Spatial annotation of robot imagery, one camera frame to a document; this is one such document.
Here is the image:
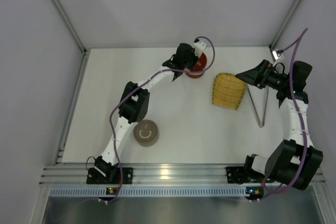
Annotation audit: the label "red round lid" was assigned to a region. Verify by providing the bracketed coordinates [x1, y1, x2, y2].
[192, 53, 207, 72]

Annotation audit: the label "red-banded steel bowl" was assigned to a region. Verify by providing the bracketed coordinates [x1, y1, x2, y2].
[185, 71, 204, 79]

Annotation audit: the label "metal tongs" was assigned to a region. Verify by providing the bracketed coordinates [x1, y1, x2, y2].
[246, 86, 270, 129]

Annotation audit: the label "brown round lid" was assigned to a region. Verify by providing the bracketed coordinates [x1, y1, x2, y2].
[133, 120, 159, 137]

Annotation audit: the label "beige-banded steel bowl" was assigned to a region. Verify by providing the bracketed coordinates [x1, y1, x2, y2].
[134, 135, 159, 147]

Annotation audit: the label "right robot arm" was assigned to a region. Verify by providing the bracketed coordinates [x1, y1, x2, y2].
[236, 60, 323, 190]

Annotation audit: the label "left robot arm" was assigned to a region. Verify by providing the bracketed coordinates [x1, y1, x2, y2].
[94, 39, 207, 181]

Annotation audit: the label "bamboo tray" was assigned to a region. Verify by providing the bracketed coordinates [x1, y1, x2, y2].
[212, 72, 247, 110]

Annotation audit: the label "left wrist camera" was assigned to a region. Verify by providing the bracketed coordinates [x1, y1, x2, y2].
[194, 38, 207, 55]

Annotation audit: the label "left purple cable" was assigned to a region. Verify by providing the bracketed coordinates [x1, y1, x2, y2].
[109, 35, 216, 204]

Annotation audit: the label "right frame post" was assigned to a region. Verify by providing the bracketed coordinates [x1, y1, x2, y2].
[268, 0, 304, 50]

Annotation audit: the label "frame post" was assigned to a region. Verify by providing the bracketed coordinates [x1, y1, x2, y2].
[50, 0, 87, 55]
[268, 0, 304, 50]

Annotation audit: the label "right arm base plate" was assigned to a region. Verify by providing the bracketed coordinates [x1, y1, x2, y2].
[225, 166, 265, 185]

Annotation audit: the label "left frame post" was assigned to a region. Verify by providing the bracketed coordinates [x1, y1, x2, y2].
[50, 0, 87, 55]

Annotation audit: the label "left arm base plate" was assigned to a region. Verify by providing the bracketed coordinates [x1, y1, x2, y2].
[86, 167, 133, 185]

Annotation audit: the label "aluminium mounting rail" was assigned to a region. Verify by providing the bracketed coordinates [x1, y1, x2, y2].
[38, 163, 326, 187]

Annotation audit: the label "slotted cable duct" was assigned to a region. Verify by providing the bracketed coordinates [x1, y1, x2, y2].
[49, 186, 263, 198]

